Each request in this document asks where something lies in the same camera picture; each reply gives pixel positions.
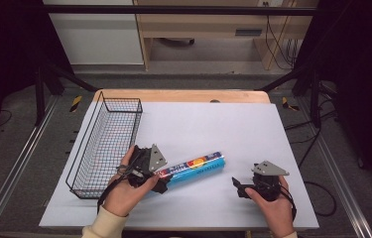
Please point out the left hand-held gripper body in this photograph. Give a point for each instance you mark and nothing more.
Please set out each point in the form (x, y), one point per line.
(144, 160)

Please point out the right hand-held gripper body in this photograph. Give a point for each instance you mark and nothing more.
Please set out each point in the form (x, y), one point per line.
(268, 181)

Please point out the long blue wrap box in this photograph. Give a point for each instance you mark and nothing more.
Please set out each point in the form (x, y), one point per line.
(196, 169)

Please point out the person's right hand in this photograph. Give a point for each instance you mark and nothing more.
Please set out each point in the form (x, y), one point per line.
(276, 213)

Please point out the person's left hand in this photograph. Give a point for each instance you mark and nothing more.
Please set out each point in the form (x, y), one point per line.
(125, 195)

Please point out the white table mat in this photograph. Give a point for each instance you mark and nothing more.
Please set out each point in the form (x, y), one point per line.
(213, 132)

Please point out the wooden table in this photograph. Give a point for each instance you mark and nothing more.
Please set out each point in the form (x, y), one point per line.
(180, 95)

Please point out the yellow black floor tape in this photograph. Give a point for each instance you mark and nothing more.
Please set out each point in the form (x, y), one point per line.
(76, 103)
(287, 104)

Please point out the white cabinet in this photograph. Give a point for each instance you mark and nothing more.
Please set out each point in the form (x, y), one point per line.
(97, 36)

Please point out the light wooden desk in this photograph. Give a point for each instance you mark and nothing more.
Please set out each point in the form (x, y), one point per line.
(206, 24)

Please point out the black curtain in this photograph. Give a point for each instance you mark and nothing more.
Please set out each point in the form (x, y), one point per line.
(5, 49)
(362, 66)

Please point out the aluminium floor rail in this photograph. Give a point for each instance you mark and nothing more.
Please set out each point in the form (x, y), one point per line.
(339, 178)
(18, 158)

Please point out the black frame stand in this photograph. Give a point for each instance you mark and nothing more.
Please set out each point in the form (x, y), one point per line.
(46, 89)
(307, 89)

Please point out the black frame crossbar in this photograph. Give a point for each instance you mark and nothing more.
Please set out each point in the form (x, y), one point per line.
(180, 10)

